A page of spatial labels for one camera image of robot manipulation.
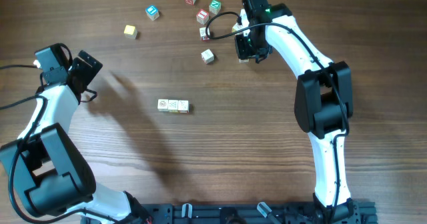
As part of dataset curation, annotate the plain yellowish wooden block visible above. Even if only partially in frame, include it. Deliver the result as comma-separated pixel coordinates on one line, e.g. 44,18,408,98
123,25,137,39

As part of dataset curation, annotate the white red striped block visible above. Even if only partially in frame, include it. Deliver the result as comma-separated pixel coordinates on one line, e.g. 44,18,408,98
178,100,189,113

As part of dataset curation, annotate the green Z wooden block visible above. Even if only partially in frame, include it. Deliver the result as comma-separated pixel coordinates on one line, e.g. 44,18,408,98
238,59,250,63

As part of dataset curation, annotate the white red A block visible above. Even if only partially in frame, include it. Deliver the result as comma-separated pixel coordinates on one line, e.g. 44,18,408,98
201,49,215,64

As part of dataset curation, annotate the white red picture block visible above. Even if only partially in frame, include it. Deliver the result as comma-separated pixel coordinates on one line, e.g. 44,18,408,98
199,27,209,41

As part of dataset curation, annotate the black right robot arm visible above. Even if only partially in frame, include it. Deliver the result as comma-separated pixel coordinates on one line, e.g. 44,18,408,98
235,0,353,223

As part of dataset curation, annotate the yellow edged wooden block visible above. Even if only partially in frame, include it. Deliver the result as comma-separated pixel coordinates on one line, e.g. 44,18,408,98
167,99,179,113

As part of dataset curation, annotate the red I wooden block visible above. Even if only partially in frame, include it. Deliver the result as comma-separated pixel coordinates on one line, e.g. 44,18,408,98
196,9,209,25

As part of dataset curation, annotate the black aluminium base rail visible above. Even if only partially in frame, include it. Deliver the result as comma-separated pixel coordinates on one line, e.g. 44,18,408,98
79,200,380,224

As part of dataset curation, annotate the blue letter wooden block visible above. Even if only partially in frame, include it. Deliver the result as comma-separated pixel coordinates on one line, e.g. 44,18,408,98
145,5,159,21

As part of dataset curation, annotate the yellow sided wooden block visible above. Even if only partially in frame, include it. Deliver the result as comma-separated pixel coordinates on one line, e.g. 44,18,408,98
232,23,244,34

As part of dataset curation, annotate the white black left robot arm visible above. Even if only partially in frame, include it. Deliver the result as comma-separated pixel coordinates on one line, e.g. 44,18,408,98
1,43,153,223

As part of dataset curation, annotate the red drawing wooden block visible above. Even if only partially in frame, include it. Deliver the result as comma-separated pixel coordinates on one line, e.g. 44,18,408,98
157,99,169,112

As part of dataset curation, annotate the green N wooden block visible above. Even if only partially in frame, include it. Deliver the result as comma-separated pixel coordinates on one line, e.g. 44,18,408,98
209,0,222,15

